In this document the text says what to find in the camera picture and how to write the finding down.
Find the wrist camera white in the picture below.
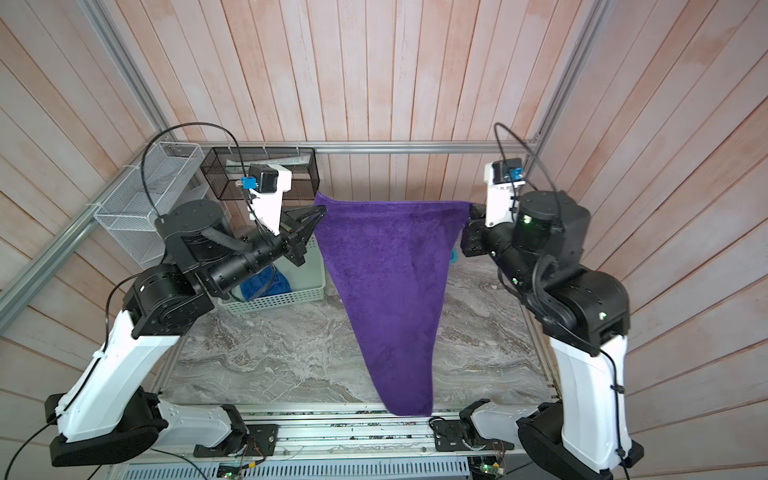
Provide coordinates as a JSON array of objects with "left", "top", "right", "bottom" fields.
[
  {"left": 241, "top": 163, "right": 292, "bottom": 236},
  {"left": 484, "top": 157, "right": 526, "bottom": 228}
]

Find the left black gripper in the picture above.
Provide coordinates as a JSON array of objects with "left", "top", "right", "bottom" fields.
[{"left": 204, "top": 201, "right": 325, "bottom": 292}]

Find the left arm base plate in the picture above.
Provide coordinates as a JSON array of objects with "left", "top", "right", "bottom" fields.
[{"left": 193, "top": 424, "right": 279, "bottom": 458}]

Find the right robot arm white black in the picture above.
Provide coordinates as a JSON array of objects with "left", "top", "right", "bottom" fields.
[{"left": 461, "top": 191, "right": 644, "bottom": 479}]

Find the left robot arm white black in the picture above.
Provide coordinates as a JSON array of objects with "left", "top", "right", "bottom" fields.
[{"left": 45, "top": 200, "right": 326, "bottom": 467}]

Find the black mesh wall basket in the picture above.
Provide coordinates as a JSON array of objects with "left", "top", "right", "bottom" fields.
[{"left": 201, "top": 147, "right": 320, "bottom": 201}]

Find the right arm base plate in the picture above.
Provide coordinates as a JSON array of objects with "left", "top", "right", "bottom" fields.
[{"left": 427, "top": 416, "right": 515, "bottom": 453}]

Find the light green plastic basket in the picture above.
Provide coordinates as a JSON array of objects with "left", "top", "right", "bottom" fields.
[{"left": 218, "top": 235, "right": 326, "bottom": 315}]

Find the aluminium frame bar back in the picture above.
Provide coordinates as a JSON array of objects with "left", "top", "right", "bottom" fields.
[{"left": 160, "top": 139, "right": 539, "bottom": 155}]

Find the aluminium mounting rail front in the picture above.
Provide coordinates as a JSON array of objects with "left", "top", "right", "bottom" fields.
[{"left": 237, "top": 403, "right": 442, "bottom": 462}]

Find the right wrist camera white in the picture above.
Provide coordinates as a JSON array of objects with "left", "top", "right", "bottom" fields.
[{"left": 484, "top": 157, "right": 526, "bottom": 228}]

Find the green circuit board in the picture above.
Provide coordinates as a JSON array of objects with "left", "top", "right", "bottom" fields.
[{"left": 469, "top": 462, "right": 505, "bottom": 480}]

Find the aluminium frame bar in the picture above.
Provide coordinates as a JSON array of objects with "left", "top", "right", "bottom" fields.
[
  {"left": 1, "top": 136, "right": 159, "bottom": 334},
  {"left": 160, "top": 139, "right": 539, "bottom": 155}
]

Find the aluminium frame post right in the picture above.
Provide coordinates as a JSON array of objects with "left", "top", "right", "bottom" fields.
[{"left": 497, "top": 1, "right": 633, "bottom": 195}]

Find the blue towel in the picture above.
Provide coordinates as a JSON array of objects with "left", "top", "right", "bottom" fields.
[{"left": 239, "top": 265, "right": 292, "bottom": 301}]

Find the aluminium frame bar left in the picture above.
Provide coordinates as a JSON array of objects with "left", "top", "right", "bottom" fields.
[{"left": 1, "top": 136, "right": 159, "bottom": 334}]

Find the white vented cable duct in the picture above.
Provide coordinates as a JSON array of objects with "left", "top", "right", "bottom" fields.
[{"left": 109, "top": 457, "right": 472, "bottom": 479}]

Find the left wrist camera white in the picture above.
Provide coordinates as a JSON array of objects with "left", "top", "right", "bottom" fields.
[{"left": 241, "top": 163, "right": 292, "bottom": 236}]

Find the purple towel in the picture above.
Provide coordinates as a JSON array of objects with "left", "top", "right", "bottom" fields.
[{"left": 315, "top": 194, "right": 470, "bottom": 416}]

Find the white wire mesh shelf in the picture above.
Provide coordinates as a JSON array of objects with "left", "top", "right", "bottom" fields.
[{"left": 95, "top": 142, "right": 208, "bottom": 268}]

